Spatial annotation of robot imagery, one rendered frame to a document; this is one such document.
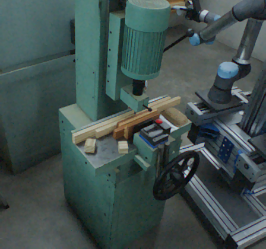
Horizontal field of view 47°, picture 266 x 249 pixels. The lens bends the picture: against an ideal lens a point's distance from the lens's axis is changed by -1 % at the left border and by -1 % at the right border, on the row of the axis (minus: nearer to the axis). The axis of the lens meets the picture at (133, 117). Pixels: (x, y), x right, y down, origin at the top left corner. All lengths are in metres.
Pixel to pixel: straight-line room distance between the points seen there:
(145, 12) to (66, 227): 1.53
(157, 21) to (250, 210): 1.50
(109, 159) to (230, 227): 1.04
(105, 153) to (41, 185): 1.14
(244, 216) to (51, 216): 1.30
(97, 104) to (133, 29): 0.53
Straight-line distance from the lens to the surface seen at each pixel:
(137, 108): 1.43
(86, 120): 1.70
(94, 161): 1.34
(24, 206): 2.35
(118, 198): 1.60
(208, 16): 2.09
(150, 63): 1.28
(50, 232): 2.20
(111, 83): 1.48
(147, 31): 1.21
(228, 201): 2.25
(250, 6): 1.80
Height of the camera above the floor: 1.87
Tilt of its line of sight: 38 degrees down
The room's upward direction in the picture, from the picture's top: 7 degrees clockwise
